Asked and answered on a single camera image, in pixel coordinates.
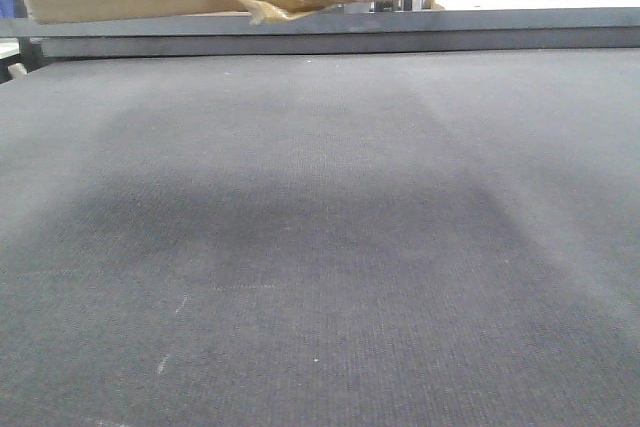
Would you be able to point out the grey conveyor frame rail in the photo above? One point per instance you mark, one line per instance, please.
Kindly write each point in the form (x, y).
(430, 31)

